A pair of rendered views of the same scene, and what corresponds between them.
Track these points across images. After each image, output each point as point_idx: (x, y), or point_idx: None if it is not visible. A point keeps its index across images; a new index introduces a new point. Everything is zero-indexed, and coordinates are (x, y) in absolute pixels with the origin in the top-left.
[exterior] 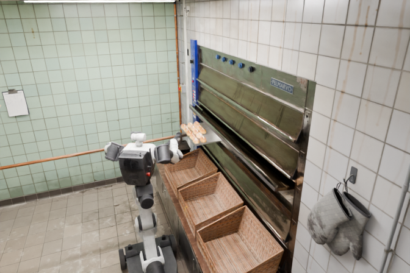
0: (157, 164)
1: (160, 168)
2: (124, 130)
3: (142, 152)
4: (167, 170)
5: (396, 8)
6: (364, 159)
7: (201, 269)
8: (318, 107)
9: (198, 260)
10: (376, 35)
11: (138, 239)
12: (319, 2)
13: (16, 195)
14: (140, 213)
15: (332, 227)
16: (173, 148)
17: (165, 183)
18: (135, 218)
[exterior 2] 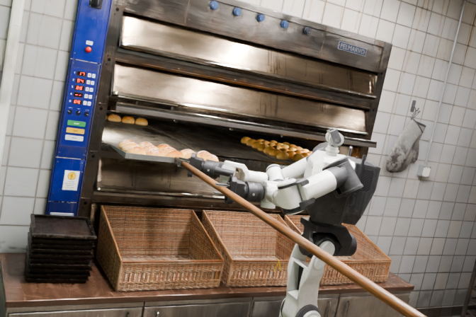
0: (55, 298)
1: (83, 295)
2: None
3: (352, 157)
4: (153, 262)
5: (440, 4)
6: (420, 92)
7: (356, 289)
8: (392, 64)
9: (346, 288)
10: (431, 15)
11: None
12: None
13: None
14: (314, 296)
15: (411, 147)
16: (251, 171)
17: (157, 294)
18: (311, 313)
